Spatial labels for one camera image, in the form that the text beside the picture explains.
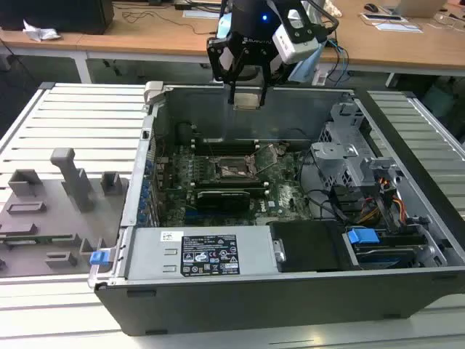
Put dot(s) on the green RAM stick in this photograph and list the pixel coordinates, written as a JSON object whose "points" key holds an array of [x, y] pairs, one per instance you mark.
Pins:
{"points": [[43, 238]]}

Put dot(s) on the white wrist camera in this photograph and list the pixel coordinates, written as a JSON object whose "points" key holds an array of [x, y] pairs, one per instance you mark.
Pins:
{"points": [[296, 40]]}

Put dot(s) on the CPU socket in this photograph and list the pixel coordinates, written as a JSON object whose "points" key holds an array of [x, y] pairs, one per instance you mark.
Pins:
{"points": [[236, 171]]}

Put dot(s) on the silver power supply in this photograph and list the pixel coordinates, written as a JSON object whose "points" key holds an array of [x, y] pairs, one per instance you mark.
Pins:
{"points": [[152, 254]]}

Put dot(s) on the white paper sheet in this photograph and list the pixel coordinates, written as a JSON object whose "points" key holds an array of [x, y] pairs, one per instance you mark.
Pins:
{"points": [[396, 26], [200, 14]]}

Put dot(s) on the wooden desk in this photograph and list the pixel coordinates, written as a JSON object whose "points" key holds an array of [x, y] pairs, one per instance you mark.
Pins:
{"points": [[36, 45], [145, 40]]}

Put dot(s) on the black PC case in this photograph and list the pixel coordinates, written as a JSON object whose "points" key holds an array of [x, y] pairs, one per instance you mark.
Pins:
{"points": [[254, 309]]}

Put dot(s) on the silver CPU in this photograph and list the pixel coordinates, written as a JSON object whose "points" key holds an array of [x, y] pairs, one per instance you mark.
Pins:
{"points": [[247, 100]]}

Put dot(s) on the black graphics card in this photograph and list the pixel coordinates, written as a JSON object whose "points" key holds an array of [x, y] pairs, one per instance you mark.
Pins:
{"points": [[221, 201]]}

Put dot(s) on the black plastic shroud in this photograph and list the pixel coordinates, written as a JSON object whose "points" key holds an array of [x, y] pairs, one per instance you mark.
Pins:
{"points": [[309, 247]]}

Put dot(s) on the hard disk in blue carrier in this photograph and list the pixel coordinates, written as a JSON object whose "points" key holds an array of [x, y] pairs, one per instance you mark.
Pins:
{"points": [[361, 240]]}

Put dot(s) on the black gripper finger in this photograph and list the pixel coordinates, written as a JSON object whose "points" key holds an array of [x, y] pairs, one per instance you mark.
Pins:
{"points": [[214, 58], [278, 69]]}

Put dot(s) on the black computer box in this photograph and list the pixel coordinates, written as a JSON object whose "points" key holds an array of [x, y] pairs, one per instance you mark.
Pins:
{"points": [[54, 14]]}

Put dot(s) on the green motherboard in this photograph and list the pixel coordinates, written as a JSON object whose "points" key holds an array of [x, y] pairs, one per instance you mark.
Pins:
{"points": [[287, 196]]}

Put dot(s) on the black computer mouse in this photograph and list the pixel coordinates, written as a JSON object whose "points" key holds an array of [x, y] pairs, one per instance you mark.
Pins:
{"points": [[371, 7]]}

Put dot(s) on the grey parts rack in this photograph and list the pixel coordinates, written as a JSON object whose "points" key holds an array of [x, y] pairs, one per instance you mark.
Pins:
{"points": [[36, 218]]}

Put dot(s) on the grey laptop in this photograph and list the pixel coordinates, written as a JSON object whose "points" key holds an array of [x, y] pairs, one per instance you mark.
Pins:
{"points": [[417, 8]]}

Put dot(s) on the crumpled white paper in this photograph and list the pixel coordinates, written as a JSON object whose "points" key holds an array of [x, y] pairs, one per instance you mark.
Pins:
{"points": [[40, 33]]}

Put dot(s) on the blue case latch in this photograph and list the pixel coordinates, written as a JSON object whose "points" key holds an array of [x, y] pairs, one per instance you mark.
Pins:
{"points": [[99, 258]]}

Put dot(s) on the black RAM slot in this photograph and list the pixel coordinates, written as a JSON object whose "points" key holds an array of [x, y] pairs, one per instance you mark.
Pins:
{"points": [[225, 151], [225, 144], [225, 141], [229, 183], [225, 148]]}

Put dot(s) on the metal drive cage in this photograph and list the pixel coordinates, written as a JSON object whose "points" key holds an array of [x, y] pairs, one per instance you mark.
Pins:
{"points": [[334, 160]]}

